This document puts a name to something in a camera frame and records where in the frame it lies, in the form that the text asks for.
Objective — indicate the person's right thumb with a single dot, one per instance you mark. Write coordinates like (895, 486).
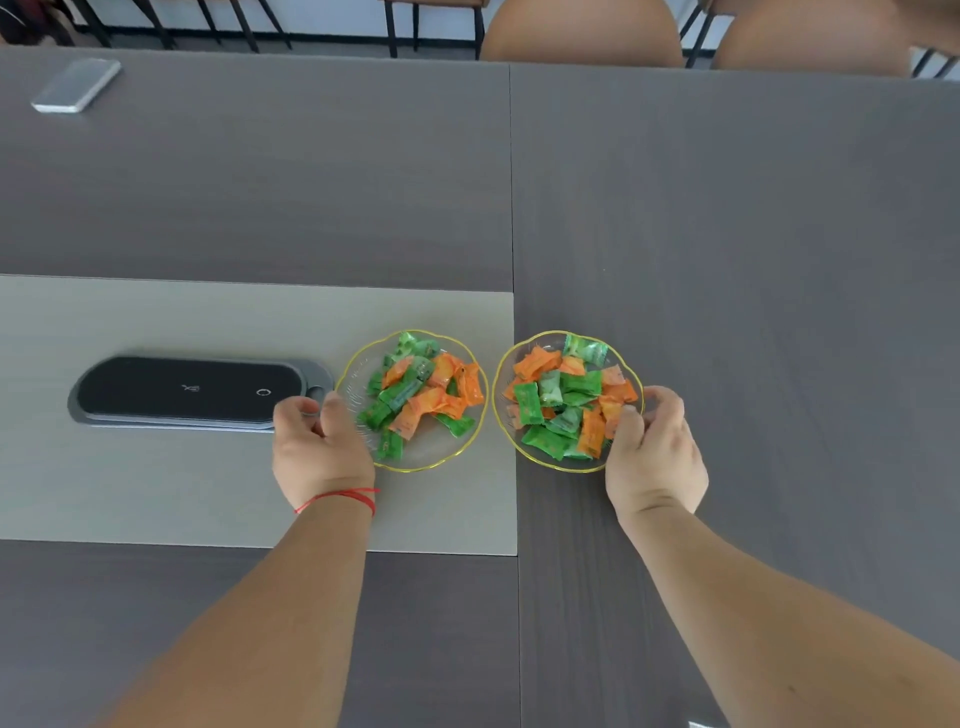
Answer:
(626, 433)

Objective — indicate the person's left hand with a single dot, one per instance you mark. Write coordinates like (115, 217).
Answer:
(322, 461)

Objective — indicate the person's right hand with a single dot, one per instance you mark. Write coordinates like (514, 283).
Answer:
(660, 465)

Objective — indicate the brown chair back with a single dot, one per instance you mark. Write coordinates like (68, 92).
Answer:
(581, 34)
(814, 37)

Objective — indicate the gold-rimmed glass dish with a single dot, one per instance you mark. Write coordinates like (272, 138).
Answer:
(506, 375)
(427, 450)

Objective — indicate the silver smartphone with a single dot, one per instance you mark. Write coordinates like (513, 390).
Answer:
(75, 85)

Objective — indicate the black metal chair frame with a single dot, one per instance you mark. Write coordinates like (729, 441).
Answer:
(391, 30)
(697, 34)
(247, 22)

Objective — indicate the person's right forearm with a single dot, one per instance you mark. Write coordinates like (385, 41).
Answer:
(757, 637)

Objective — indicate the person's left thumb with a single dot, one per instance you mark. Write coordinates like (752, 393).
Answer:
(340, 420)

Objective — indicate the grey table mat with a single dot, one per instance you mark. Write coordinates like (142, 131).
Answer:
(187, 480)

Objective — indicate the person's left forearm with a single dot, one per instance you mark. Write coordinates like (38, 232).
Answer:
(262, 622)

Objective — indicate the pile of green orange candies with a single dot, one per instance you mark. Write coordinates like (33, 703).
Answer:
(570, 397)
(420, 390)

